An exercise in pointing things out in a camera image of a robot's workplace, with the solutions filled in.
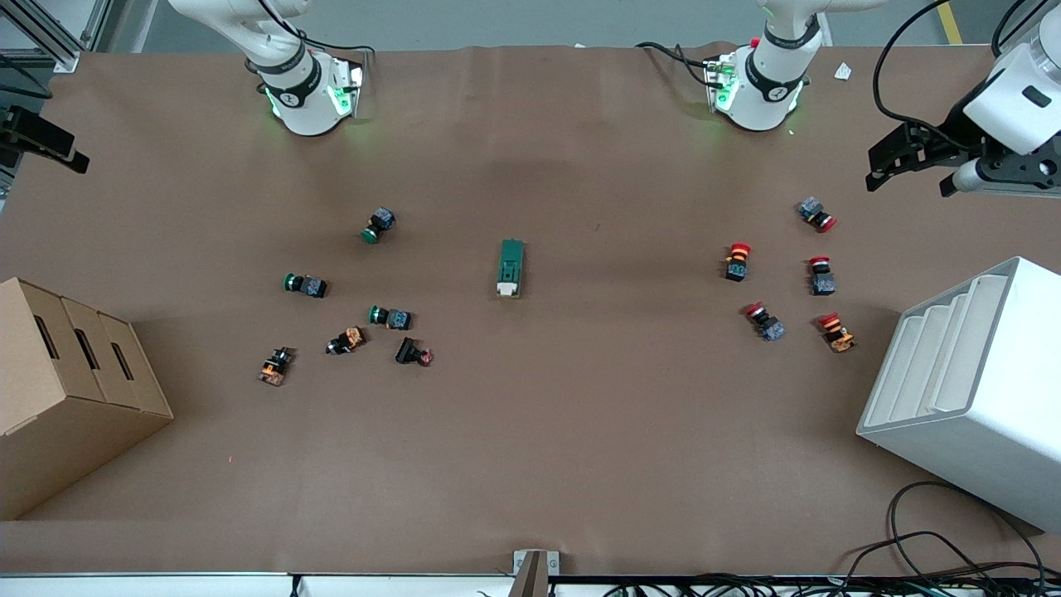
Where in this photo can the red button orange base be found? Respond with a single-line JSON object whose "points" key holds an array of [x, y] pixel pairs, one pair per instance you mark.
{"points": [[837, 334], [737, 264]]}

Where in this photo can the white stepped shelf box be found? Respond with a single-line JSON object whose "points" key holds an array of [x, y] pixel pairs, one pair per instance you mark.
{"points": [[986, 398]]}

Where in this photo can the green mushroom push button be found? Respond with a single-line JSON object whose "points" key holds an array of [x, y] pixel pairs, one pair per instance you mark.
{"points": [[379, 224], [391, 317], [308, 286]]}

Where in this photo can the red button blue base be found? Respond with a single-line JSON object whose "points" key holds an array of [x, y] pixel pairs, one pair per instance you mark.
{"points": [[767, 323], [822, 280], [816, 214]]}

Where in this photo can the aluminium frame profile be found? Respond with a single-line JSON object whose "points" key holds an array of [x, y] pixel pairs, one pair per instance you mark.
{"points": [[1007, 50], [50, 41]]}

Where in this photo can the aluminium camera post bracket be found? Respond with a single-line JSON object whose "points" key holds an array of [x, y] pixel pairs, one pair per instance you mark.
{"points": [[535, 572]]}

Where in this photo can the orange black selector switch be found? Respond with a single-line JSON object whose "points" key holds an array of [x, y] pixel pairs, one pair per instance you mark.
{"points": [[274, 367], [348, 339]]}

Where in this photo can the small white paper tag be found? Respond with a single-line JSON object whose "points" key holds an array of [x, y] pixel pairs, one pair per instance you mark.
{"points": [[843, 71]]}

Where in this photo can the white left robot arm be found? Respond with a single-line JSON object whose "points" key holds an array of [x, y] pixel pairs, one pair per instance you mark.
{"points": [[767, 91]]}

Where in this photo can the brown table mat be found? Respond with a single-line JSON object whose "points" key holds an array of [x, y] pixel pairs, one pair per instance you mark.
{"points": [[580, 414]]}

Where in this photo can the brown cardboard slotted box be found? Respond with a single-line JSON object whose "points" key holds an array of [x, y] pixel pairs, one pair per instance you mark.
{"points": [[66, 398]]}

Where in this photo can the white table edge rail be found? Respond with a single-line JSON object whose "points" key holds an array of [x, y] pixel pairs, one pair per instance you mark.
{"points": [[166, 586]]}

